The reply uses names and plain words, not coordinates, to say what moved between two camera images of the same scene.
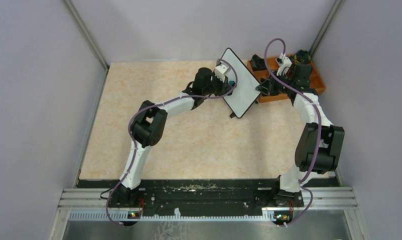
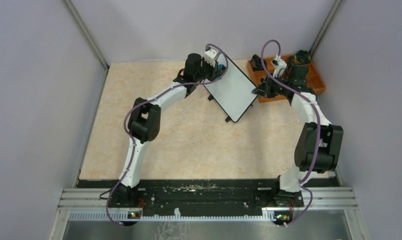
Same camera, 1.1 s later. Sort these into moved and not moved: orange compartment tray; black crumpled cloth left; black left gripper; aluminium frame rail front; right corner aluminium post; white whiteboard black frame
Moved: white whiteboard black frame; black left gripper
Not moved: aluminium frame rail front; right corner aluminium post; black crumpled cloth left; orange compartment tray
